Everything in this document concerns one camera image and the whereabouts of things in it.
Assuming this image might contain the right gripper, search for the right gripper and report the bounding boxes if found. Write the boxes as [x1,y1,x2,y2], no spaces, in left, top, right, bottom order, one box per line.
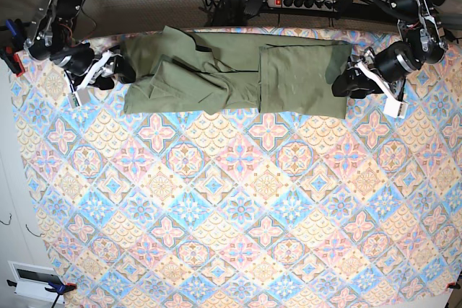
[52,43,136,108]

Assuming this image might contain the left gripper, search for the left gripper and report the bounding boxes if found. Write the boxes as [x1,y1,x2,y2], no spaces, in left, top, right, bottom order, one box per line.
[331,41,422,119]

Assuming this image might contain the green t-shirt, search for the green t-shirt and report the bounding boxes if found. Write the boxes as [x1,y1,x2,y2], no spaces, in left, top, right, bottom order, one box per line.
[121,27,352,119]

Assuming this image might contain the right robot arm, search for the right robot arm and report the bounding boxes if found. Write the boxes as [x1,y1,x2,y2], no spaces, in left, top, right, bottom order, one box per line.
[24,0,136,108]

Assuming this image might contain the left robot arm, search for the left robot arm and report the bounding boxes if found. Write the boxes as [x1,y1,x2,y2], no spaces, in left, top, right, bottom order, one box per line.
[331,0,448,118]

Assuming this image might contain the white power strip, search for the white power strip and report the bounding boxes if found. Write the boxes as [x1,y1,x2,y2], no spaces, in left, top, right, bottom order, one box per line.
[266,0,334,12]

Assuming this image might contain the patterned tablecloth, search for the patterned tablecloth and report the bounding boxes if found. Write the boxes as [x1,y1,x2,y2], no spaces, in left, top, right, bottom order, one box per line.
[4,45,461,307]

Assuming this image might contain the blue clamp bottom left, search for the blue clamp bottom left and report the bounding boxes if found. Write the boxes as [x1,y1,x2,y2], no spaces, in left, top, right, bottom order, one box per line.
[6,280,77,307]

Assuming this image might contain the orange clamp bottom right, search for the orange clamp bottom right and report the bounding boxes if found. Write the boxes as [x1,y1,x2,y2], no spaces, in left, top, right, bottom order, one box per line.
[446,282,461,290]

